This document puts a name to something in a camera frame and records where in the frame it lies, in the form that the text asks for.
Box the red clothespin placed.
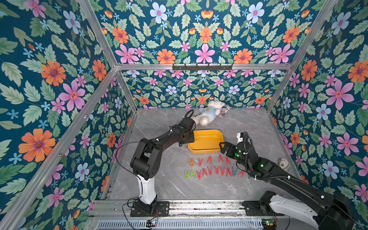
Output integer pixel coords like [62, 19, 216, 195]
[196, 170, 202, 180]
[220, 167, 226, 176]
[202, 168, 208, 177]
[226, 168, 232, 177]
[238, 171, 246, 178]
[207, 166, 213, 176]
[214, 166, 220, 175]

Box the yellow plastic storage box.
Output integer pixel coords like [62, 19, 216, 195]
[188, 129, 224, 154]

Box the teal clothespin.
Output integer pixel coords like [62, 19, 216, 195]
[232, 167, 238, 177]

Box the orange clothespin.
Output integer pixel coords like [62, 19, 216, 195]
[188, 158, 194, 167]

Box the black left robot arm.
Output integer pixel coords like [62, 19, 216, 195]
[117, 109, 196, 213]

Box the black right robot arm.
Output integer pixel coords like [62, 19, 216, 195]
[219, 132, 356, 230]

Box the white plush teddy bear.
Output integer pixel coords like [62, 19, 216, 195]
[192, 101, 225, 126]

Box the flag print pouch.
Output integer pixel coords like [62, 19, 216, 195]
[278, 158, 290, 173]

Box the white vent grille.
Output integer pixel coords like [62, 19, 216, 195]
[96, 218, 264, 230]

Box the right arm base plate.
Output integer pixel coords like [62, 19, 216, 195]
[241, 201, 273, 216]

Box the black hook rail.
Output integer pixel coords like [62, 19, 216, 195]
[172, 64, 233, 71]

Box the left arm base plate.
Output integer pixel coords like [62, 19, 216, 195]
[130, 201, 170, 217]

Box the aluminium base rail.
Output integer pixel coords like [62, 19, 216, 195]
[86, 199, 325, 219]

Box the aluminium corner post left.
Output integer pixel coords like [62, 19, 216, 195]
[79, 1, 138, 114]

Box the aluminium corner post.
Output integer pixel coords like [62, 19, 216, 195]
[79, 1, 138, 114]
[266, 0, 339, 114]

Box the aluminium corner post right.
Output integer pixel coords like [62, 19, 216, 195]
[266, 0, 339, 114]

